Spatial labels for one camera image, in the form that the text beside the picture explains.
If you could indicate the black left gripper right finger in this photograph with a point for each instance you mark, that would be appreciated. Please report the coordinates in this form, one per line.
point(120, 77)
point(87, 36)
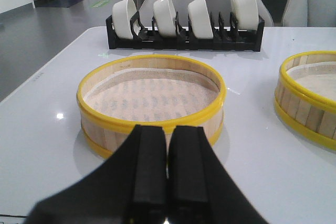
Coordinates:
point(200, 189)

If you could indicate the white steamer liner cloth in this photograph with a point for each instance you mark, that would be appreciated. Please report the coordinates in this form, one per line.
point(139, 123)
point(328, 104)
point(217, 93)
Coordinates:
point(147, 94)

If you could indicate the white bowl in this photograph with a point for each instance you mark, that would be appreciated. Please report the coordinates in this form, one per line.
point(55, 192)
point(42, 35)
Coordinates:
point(165, 14)
point(200, 21)
point(122, 12)
point(246, 12)

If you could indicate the right grey chair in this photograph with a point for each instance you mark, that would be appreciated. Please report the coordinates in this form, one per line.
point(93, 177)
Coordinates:
point(309, 13)

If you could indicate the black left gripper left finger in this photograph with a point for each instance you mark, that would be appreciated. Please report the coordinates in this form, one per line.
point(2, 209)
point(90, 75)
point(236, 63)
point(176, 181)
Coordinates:
point(129, 187)

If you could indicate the black dish rack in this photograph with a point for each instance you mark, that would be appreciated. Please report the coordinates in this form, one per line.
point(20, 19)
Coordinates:
point(223, 39)

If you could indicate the bamboo steamer drawer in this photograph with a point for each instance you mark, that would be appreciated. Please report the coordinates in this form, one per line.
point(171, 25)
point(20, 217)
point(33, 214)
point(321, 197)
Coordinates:
point(306, 112)
point(105, 134)

